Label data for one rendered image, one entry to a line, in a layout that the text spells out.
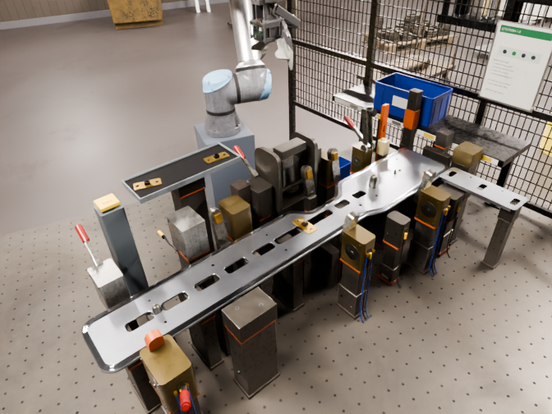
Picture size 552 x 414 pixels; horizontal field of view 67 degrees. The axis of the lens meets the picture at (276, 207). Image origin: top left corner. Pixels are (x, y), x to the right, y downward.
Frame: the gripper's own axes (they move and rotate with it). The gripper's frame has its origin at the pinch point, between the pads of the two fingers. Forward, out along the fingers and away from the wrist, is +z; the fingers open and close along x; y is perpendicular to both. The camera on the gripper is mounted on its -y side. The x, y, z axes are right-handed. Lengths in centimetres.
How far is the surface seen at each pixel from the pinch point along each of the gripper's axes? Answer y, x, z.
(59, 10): -144, -828, 121
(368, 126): -35.9, 9.8, 29.8
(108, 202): 60, -7, 28
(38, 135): 31, -347, 143
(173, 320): 62, 31, 44
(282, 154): 6.5, 8.8, 26.2
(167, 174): 39.6, -9.4, 28.1
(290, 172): 0.1, 5.4, 37.6
